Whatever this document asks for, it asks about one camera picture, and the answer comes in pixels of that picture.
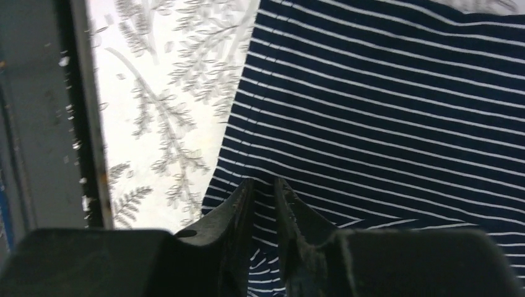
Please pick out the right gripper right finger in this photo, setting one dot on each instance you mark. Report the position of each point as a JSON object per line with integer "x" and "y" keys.
{"x": 302, "y": 236}

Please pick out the floral table mat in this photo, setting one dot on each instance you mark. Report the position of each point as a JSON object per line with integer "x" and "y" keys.
{"x": 168, "y": 73}

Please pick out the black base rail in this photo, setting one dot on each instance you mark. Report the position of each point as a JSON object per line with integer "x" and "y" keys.
{"x": 53, "y": 172}

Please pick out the navy striped underwear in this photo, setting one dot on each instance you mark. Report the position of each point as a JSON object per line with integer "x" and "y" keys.
{"x": 379, "y": 114}

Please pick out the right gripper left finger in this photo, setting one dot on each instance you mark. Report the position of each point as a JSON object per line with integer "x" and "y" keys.
{"x": 213, "y": 254}

